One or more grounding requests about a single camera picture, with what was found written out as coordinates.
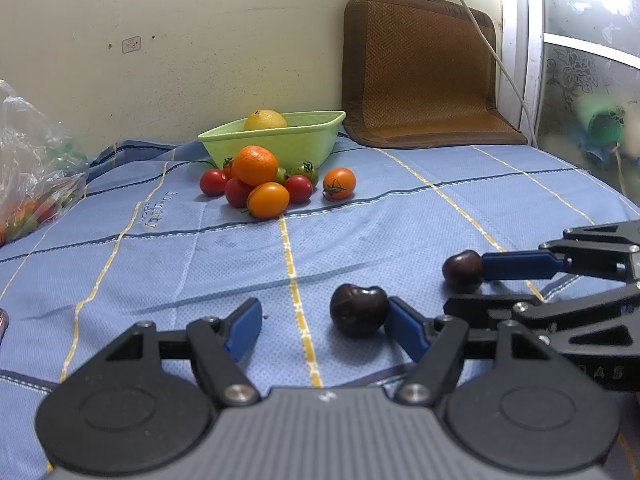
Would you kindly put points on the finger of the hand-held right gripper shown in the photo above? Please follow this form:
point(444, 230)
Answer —
point(520, 266)
point(575, 305)

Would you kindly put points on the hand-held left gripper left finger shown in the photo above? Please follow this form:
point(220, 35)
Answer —
point(245, 327)

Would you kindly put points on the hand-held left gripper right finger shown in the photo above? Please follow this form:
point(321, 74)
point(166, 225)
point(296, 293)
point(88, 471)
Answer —
point(407, 332)

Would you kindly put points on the dark purple plum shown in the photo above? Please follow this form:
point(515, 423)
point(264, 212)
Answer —
point(461, 272)
point(359, 310)

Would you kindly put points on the small orange tomato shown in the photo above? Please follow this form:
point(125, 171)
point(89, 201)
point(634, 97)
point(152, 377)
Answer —
point(340, 182)

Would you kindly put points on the green tomato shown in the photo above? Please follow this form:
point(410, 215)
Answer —
point(281, 175)
point(306, 172)

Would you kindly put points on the light green plastic bowl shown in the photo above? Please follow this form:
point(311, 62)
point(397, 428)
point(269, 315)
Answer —
point(300, 140)

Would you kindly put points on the blue checked blanket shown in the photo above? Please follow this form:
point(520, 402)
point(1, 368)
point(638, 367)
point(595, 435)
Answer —
point(200, 270)

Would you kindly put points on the large orange tomato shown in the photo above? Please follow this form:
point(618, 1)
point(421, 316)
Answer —
point(268, 200)

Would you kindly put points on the green blurry object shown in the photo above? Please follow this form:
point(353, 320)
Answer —
point(602, 127)

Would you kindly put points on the orange mandarin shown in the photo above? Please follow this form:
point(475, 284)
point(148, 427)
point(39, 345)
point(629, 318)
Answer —
point(256, 165)

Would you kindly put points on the yellow lemon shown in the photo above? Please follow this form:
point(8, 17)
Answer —
point(265, 120)

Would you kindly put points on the brown woven seat mat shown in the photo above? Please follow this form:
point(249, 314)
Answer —
point(425, 70)

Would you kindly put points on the clear plastic bag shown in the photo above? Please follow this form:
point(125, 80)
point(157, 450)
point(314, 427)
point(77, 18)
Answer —
point(35, 160)

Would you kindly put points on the white window frame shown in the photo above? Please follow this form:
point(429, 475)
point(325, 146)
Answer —
point(532, 60)

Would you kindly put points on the small wall sticker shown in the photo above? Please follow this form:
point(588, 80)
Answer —
point(131, 44)

